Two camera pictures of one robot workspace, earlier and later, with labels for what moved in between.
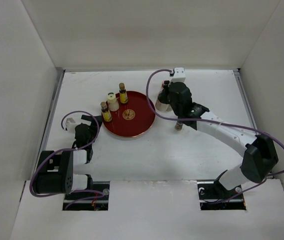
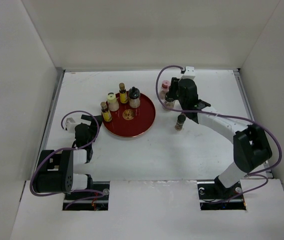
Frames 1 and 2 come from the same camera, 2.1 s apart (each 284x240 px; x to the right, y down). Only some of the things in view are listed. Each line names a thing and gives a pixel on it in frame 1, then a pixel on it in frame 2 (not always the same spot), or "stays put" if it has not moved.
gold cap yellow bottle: [123, 94] stays put
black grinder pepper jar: [162, 103] → [134, 97]
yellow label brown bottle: [106, 113] stays put
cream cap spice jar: [114, 104] stays put
